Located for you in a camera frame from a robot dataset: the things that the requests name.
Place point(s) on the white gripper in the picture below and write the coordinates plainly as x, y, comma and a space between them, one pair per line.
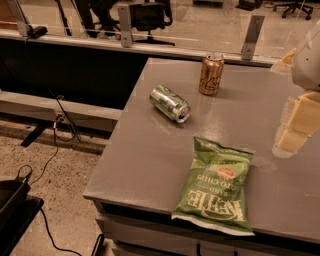
308, 65

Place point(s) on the green soda can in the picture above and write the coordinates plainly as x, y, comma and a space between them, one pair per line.
170, 104

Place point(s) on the gold soda can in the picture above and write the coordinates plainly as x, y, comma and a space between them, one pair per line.
211, 73

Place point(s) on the green jalapeno chip bag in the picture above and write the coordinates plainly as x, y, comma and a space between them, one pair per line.
213, 194

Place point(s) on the distant office chair base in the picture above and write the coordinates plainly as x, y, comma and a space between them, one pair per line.
294, 6

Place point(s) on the black office chair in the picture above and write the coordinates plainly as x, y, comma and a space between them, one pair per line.
151, 15

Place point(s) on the black tripod legs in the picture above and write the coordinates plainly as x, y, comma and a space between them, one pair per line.
71, 21

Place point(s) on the black bin on cart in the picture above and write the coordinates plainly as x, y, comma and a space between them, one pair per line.
12, 194

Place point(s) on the metal bracket post right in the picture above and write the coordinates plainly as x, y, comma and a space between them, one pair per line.
252, 36

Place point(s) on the metal bracket post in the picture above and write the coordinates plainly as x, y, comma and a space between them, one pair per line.
252, 36
23, 25
125, 24

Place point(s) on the metal bracket post middle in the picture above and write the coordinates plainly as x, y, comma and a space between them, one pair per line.
125, 24

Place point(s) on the metal bracket post left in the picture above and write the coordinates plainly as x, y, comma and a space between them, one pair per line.
23, 25

